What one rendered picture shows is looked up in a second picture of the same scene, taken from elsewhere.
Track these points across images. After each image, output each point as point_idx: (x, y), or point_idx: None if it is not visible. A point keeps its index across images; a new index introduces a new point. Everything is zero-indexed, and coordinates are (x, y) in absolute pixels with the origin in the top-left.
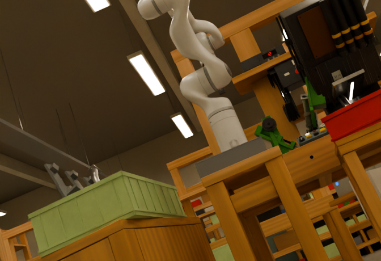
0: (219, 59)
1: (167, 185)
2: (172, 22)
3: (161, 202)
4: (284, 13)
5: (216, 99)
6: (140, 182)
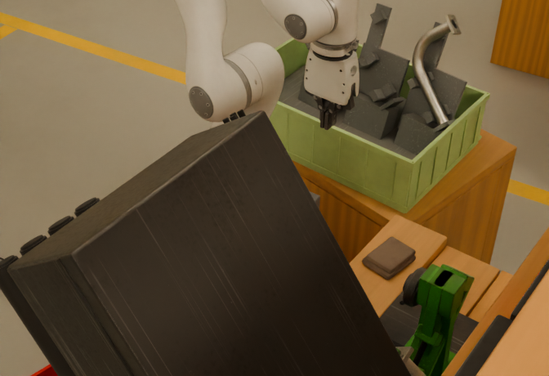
0: (194, 74)
1: (368, 147)
2: None
3: (318, 151)
4: (216, 128)
5: (212, 122)
6: None
